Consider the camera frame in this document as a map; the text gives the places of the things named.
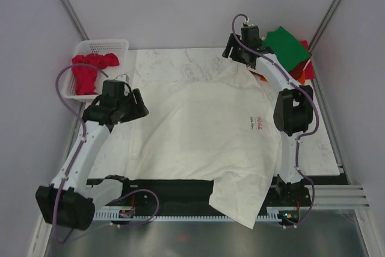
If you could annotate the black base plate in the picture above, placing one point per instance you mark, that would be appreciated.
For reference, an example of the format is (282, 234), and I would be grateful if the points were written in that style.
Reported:
(192, 196)

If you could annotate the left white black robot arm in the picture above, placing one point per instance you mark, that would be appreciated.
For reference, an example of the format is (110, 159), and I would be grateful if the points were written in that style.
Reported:
(67, 201)

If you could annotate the white slotted cable duct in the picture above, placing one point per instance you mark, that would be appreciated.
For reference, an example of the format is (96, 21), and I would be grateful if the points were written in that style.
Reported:
(126, 213)

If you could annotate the folded dark red t-shirt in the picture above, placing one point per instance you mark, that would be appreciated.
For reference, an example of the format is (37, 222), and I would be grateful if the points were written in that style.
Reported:
(297, 72)

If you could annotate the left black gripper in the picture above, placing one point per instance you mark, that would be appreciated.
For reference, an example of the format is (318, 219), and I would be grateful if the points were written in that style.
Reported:
(139, 109)

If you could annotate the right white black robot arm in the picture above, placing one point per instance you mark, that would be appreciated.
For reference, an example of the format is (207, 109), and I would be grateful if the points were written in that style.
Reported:
(293, 112)

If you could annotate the folded orange t-shirt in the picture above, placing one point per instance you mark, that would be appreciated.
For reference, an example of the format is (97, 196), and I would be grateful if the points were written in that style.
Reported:
(300, 78)

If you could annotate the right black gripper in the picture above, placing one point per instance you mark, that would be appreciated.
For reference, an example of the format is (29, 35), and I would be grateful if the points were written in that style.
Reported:
(234, 55)

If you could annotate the crumpled red t-shirt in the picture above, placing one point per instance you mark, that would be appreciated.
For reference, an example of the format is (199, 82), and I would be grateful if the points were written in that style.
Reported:
(86, 76)

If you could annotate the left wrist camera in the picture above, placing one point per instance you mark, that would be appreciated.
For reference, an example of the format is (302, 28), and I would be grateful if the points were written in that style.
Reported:
(123, 77)

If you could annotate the right aluminium corner post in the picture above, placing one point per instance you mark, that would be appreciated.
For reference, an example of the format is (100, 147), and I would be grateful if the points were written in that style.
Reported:
(334, 5)

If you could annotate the white coca-cola t-shirt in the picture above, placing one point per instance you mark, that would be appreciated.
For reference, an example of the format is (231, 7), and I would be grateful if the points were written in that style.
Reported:
(220, 131)

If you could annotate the folded pink red t-shirt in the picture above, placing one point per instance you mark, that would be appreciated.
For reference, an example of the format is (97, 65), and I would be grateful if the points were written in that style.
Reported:
(307, 65)

